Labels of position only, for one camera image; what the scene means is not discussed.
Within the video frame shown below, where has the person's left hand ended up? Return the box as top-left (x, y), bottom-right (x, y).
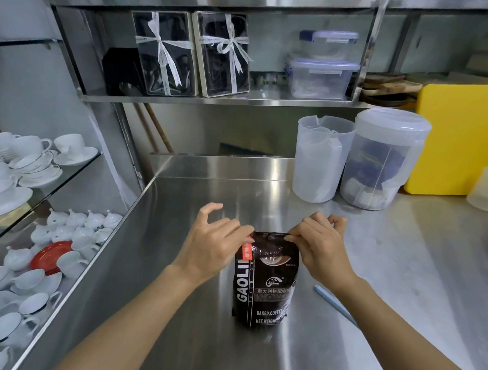
top-left (171, 201), bottom-right (257, 290)

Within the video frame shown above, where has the person's right hand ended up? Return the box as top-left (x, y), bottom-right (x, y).
top-left (281, 210), bottom-right (363, 296)

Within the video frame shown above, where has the black coffee bean bag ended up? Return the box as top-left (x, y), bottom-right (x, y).
top-left (231, 230), bottom-right (303, 330)

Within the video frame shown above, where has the person's right forearm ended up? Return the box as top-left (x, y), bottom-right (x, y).
top-left (331, 276), bottom-right (488, 370)

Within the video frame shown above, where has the person's left forearm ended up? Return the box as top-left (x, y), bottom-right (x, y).
top-left (51, 257), bottom-right (206, 370)

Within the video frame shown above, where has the clear plastic measuring pitcher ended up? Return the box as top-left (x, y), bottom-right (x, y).
top-left (291, 114), bottom-right (358, 206)

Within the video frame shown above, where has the dark blue packet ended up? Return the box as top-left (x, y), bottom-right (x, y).
top-left (351, 138), bottom-right (409, 190)

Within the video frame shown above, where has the light blue pen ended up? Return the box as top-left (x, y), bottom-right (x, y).
top-left (312, 285), bottom-right (362, 329)

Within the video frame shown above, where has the wooden stick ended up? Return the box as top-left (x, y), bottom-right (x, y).
top-left (130, 102), bottom-right (163, 154)
top-left (141, 103), bottom-right (178, 154)

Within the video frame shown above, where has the large clear lidded container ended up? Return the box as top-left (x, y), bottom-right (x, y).
top-left (338, 106), bottom-right (433, 214)

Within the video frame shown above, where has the cluster of white creamer jugs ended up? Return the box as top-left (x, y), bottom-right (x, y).
top-left (29, 205), bottom-right (124, 263)

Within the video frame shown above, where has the black ribboned gift box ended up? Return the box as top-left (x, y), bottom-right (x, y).
top-left (127, 8), bottom-right (204, 99)
top-left (188, 10), bottom-right (255, 101)

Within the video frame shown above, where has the stack of wooden trays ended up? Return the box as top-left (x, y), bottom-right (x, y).
top-left (358, 70), bottom-right (425, 110)

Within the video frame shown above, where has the glass shelf rack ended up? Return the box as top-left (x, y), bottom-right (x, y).
top-left (0, 35), bottom-right (111, 370)

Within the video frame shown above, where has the large blue-lidded food container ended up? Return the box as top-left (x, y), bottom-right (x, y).
top-left (283, 57), bottom-right (361, 103)

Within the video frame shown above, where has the yellow cutting board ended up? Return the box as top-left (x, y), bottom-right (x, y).
top-left (403, 79), bottom-right (488, 200)

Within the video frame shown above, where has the red saucer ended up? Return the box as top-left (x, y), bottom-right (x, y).
top-left (29, 239), bottom-right (74, 278)

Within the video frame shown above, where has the small blue-lidded food container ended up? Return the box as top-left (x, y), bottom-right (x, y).
top-left (298, 28), bottom-right (360, 63)

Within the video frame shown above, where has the group of white cups saucers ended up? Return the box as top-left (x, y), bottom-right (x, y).
top-left (0, 129), bottom-right (100, 228)

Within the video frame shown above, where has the stainless steel shelf unit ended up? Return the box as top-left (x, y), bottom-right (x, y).
top-left (33, 0), bottom-right (488, 127)

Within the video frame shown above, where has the pile of white teacups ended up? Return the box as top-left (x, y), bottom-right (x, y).
top-left (0, 246), bottom-right (90, 370)

